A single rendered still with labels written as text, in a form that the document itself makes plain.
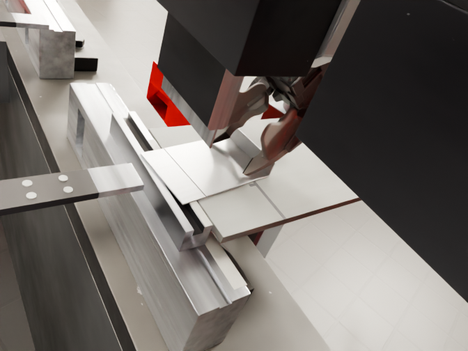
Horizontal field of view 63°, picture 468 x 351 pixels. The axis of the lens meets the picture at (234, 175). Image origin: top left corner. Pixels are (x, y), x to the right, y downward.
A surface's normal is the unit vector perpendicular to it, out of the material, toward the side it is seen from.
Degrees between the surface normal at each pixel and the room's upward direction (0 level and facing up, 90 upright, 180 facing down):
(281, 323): 0
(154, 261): 90
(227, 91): 90
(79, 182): 0
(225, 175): 0
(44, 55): 90
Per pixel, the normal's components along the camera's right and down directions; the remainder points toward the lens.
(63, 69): 0.52, 0.65
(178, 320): -0.80, 0.15
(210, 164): 0.30, -0.74
